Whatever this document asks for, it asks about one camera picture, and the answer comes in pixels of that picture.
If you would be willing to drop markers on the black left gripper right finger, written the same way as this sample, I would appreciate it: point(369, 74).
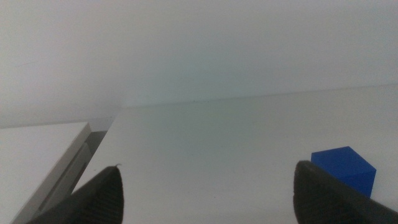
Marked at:
point(323, 199)

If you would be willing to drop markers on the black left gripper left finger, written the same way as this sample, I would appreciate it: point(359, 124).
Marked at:
point(99, 199)

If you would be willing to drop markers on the blue cube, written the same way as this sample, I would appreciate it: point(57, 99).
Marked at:
point(345, 163)

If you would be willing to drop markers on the white side table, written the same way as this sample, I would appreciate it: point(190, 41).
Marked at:
point(25, 155)

